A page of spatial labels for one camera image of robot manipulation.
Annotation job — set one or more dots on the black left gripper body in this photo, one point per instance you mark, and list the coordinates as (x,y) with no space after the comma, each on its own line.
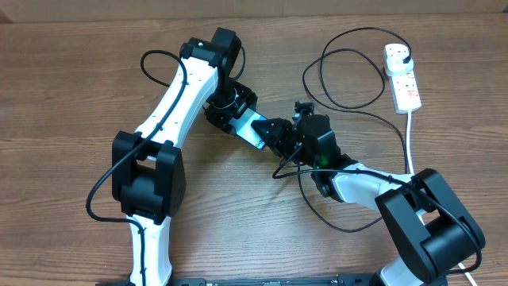
(232,101)

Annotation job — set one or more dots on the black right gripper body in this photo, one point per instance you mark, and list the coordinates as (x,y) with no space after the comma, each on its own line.
(287,142)

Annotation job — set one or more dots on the blue Galaxy smartphone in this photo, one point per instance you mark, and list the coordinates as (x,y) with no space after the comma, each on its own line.
(243,128)

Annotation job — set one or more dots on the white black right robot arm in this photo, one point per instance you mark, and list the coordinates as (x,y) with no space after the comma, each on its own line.
(431,229)

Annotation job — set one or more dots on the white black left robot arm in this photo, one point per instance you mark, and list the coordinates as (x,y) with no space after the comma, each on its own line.
(148,177)

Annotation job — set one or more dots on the white charger plug adapter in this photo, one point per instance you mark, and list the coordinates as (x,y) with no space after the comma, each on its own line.
(395,66)

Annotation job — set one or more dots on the white power strip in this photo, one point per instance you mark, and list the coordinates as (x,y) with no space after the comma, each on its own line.
(404,88)

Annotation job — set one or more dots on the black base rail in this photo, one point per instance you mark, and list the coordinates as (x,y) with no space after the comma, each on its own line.
(358,279)

